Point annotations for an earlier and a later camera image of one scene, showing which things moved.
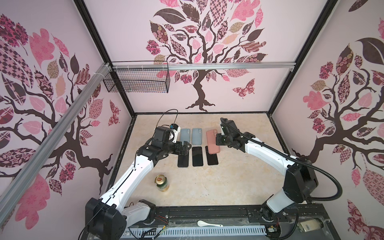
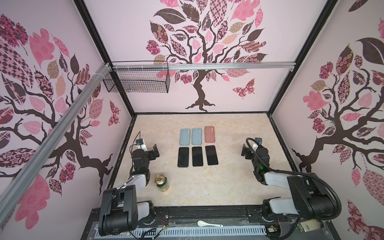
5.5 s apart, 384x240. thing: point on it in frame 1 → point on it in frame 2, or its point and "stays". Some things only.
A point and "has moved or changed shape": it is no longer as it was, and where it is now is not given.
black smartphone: x=183 y=160 stays
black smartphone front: x=197 y=156 stays
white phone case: x=196 y=136 stays
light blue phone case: x=185 y=135 stays
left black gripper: x=184 y=149 → x=151 y=153
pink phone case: x=211 y=139 has moved or changed shape
